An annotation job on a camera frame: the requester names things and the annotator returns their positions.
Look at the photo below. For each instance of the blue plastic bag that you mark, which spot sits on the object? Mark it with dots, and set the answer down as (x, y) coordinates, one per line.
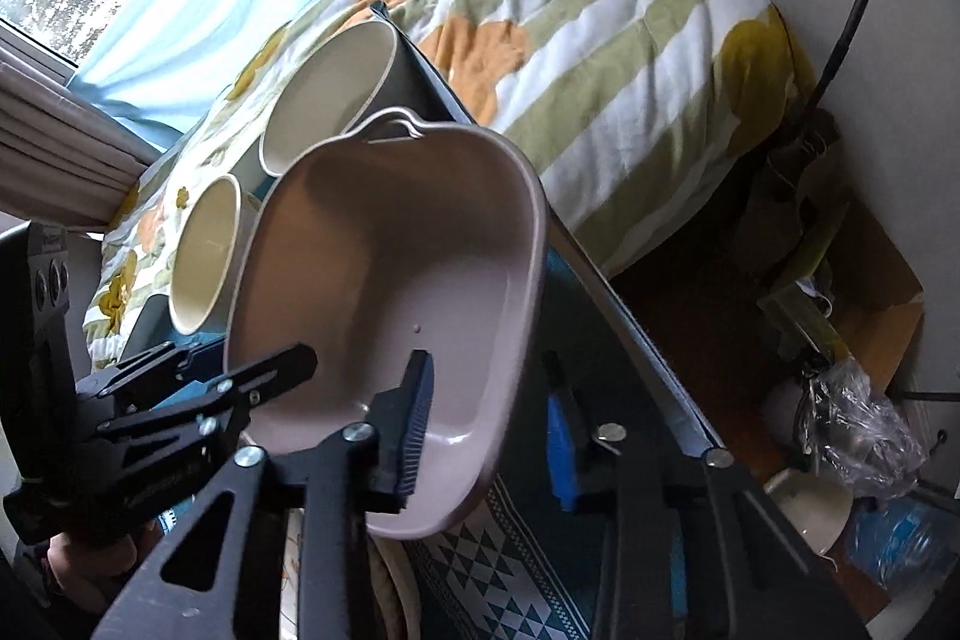
(900, 535)

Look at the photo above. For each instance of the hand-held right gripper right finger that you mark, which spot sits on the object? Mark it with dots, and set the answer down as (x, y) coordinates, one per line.
(562, 452)

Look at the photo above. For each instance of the person's left hand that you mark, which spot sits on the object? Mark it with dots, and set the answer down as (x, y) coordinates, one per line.
(82, 572)

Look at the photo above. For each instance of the grey brown curtain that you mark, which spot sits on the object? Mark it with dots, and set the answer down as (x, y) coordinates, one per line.
(67, 145)

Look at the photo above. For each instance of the floral striped blanket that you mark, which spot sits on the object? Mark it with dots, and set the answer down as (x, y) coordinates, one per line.
(637, 70)

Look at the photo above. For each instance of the pink bowl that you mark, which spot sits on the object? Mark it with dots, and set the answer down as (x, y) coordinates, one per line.
(390, 250)

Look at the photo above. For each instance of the cardboard box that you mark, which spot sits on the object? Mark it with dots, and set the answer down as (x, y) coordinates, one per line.
(877, 302)

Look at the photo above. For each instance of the patterned blue tablecloth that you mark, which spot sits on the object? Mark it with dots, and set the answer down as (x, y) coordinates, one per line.
(480, 572)

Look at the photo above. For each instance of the small cream bowl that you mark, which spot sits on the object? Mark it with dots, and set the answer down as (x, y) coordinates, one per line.
(202, 250)

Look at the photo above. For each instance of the white bowl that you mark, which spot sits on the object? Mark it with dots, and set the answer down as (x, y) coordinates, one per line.
(806, 512)

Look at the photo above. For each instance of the white rectangular tray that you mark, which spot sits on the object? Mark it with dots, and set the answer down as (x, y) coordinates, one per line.
(420, 78)

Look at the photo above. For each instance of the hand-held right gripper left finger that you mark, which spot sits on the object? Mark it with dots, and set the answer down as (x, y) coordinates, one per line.
(416, 419)

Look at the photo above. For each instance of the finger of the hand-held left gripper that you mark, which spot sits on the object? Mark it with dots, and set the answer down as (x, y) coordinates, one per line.
(180, 445)
(225, 374)

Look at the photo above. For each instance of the light blue hanging cloth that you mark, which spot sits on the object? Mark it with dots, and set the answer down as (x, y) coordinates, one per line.
(187, 25)

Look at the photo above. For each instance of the clear plastic bag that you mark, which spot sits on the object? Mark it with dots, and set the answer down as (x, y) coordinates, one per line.
(862, 430)

